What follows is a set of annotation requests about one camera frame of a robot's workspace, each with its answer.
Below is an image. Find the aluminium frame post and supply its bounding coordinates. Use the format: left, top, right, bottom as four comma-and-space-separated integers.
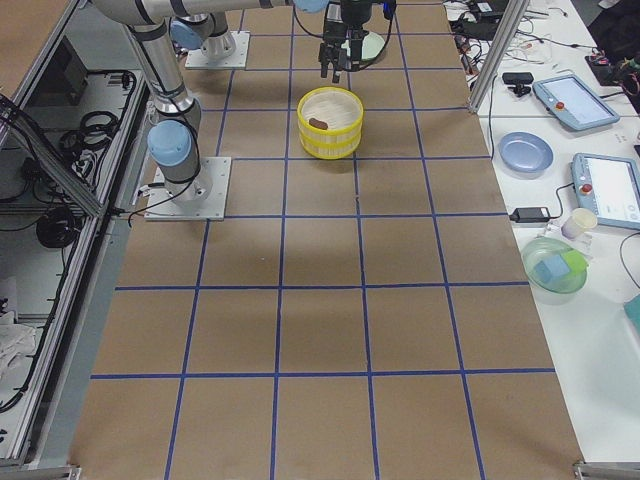
468, 0, 529, 113

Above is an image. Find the light green plate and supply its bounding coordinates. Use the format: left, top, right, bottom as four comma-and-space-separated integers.
362, 32, 385, 62

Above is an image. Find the blue plate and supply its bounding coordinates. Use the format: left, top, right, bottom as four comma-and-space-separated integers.
498, 131, 554, 178

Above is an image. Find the black webcam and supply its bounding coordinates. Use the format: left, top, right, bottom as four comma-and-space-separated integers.
502, 72, 534, 98

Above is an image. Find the upper teach pendant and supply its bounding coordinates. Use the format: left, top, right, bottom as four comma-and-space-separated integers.
532, 74, 620, 131

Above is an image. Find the yellow bamboo steamer basket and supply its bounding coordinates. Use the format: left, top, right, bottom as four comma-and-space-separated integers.
297, 87, 364, 143
299, 133, 362, 160

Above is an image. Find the teach pendant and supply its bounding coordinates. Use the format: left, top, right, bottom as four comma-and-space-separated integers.
532, 74, 620, 131
570, 153, 639, 230

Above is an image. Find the blue sponge block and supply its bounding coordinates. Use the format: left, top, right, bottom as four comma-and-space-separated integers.
533, 255, 571, 284

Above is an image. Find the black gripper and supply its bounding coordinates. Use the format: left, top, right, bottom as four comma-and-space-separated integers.
318, 4, 365, 83
341, 0, 373, 30

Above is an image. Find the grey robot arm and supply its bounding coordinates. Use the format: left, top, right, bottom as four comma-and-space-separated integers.
170, 1, 370, 83
94, 0, 374, 120

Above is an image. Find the clear green bowl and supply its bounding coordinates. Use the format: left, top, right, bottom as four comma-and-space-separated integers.
521, 237, 588, 296

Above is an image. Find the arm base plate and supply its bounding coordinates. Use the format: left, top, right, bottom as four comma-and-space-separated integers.
185, 31, 250, 70
144, 157, 232, 221

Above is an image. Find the white cloth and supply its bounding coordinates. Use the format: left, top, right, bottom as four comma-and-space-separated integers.
0, 277, 38, 386

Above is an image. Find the lower teach pendant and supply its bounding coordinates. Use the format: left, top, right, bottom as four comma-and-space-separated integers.
570, 153, 639, 230

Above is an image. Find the paper cup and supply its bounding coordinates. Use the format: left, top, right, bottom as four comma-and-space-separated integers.
561, 208, 598, 240

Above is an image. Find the brown bun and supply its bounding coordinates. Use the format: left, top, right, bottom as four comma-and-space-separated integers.
308, 118, 328, 130

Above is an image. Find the green sponge block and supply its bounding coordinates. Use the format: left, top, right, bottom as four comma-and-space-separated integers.
560, 249, 588, 275

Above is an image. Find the black power adapter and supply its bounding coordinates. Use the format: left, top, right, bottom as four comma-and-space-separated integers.
509, 207, 552, 224

